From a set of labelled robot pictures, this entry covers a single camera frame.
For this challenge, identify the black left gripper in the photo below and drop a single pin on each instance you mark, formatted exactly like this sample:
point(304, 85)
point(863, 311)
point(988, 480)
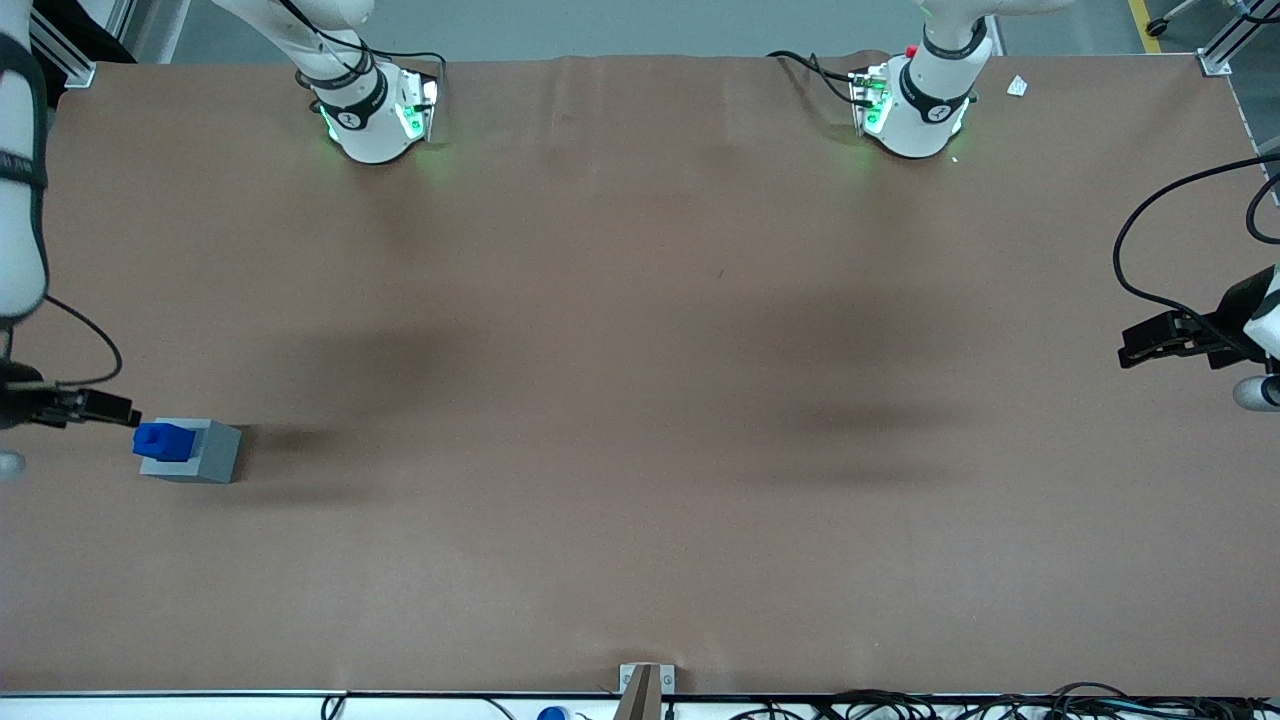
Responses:
point(1226, 312)

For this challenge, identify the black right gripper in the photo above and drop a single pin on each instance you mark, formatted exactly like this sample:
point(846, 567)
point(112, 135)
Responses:
point(20, 400)

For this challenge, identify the blue plastic part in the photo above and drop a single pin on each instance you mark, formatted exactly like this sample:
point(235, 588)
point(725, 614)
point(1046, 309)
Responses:
point(162, 443)

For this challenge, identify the aluminium frame profile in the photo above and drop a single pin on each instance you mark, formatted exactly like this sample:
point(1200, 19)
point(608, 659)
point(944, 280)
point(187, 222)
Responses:
point(1215, 62)
point(75, 68)

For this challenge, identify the metal bracket with post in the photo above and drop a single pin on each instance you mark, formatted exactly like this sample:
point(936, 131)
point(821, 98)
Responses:
point(640, 695)

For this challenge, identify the gray square base block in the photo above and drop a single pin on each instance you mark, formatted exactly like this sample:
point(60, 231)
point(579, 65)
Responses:
point(218, 455)

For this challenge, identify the white table edge rail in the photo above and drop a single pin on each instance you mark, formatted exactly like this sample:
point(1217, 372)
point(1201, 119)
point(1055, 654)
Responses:
point(200, 708)

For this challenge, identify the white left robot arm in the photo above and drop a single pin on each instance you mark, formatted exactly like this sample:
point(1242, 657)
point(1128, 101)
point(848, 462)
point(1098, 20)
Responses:
point(920, 120)

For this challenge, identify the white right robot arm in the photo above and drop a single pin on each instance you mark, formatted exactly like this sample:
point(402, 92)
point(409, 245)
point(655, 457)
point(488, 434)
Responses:
point(18, 230)

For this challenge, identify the brown table cover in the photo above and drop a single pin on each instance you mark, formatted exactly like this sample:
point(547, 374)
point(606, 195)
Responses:
point(640, 400)

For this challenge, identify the small white paper tag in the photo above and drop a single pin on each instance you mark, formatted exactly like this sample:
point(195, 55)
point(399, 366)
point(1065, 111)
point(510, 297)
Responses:
point(1017, 86)

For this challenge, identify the black caster wheel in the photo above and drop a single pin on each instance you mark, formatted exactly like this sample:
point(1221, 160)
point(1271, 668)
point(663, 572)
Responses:
point(1157, 27)

